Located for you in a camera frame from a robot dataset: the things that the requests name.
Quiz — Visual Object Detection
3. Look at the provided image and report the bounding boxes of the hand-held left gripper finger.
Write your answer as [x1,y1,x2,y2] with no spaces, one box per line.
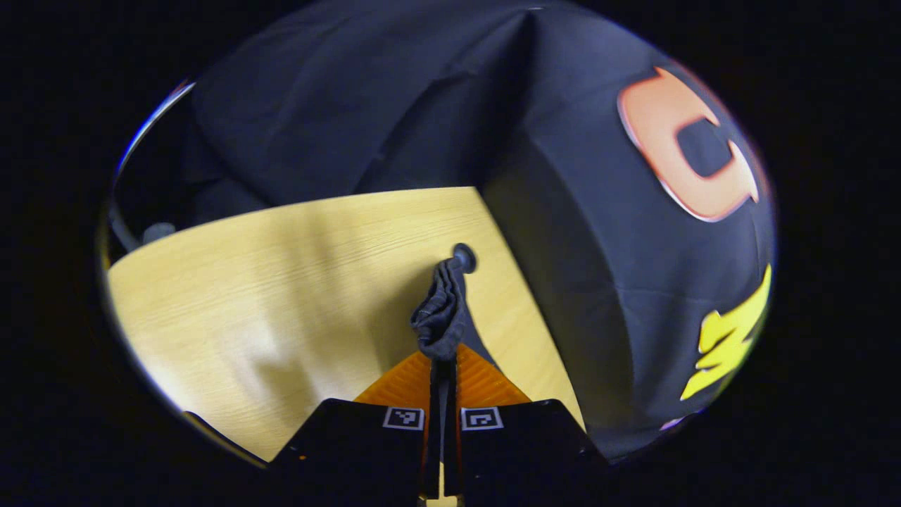
[443,344,611,499]
[270,350,444,499]

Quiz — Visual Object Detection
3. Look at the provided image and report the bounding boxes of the dark blue jeans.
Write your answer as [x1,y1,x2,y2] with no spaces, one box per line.
[410,257,495,367]

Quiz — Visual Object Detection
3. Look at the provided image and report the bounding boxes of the black backdrop cloth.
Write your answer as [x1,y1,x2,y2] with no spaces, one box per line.
[187,0,779,462]

